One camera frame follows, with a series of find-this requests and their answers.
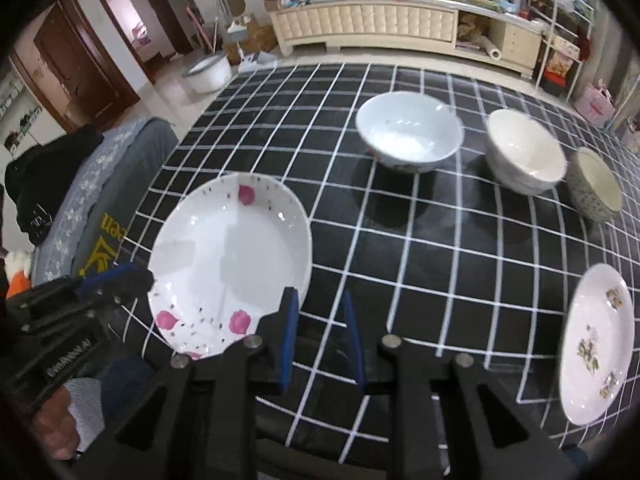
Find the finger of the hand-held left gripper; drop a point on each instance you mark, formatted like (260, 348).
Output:
(137, 290)
(115, 276)

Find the round brown disc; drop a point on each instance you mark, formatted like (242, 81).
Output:
(235, 4)

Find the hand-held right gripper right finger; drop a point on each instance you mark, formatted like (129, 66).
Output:
(353, 345)

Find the white ribbed bowl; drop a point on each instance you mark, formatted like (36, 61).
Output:
(525, 150)

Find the white floor stand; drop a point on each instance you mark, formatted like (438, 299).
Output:
(217, 0)

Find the cream tufted low cabinet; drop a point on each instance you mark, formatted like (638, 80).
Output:
(365, 22)

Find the cardboard box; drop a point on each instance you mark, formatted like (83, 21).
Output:
(262, 35)

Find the black white grid tablecloth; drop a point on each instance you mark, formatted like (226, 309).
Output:
(400, 240)

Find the orange white plush toy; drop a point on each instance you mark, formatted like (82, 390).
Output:
(17, 275)

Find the white plate green flowers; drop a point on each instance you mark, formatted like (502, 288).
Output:
(597, 345)

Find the grey cloth yellow print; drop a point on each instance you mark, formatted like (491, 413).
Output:
(140, 180)

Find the white plate pink flowers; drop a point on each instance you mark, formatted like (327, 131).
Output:
(230, 260)

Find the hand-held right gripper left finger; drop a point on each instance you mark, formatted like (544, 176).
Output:
(288, 340)

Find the person's left hand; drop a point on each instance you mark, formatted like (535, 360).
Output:
(55, 425)

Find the white paper roll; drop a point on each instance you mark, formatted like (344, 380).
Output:
(490, 46)

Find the white round tub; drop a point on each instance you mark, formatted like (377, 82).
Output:
(210, 72)

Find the black garment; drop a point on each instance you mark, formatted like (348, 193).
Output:
(45, 180)

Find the pink gift bag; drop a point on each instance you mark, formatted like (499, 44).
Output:
(594, 102)

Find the grey speckled bowl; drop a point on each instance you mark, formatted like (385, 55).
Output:
(592, 190)

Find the brown wooden door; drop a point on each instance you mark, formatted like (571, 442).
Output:
(75, 60)

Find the white bowl floral outside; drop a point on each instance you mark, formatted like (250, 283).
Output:
(407, 130)

